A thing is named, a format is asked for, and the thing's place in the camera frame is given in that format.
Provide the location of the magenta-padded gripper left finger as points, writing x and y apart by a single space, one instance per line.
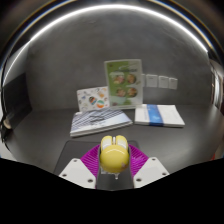
76 171

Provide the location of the grey striped book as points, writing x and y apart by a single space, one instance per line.
98 121

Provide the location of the black mouse pad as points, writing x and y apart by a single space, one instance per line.
71 150

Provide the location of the white colourful sticker card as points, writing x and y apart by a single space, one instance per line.
92 99

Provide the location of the black monitor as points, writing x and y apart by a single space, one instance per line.
16 96

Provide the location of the yellow computer mouse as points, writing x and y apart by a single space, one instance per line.
114 156

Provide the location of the white wall socket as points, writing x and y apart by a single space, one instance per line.
151 81
173 83
163 82

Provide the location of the white book with blue band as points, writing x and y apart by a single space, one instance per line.
160 115

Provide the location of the green menu sign stand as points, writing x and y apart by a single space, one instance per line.
124 83

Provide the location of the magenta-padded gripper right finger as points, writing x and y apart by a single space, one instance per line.
151 170

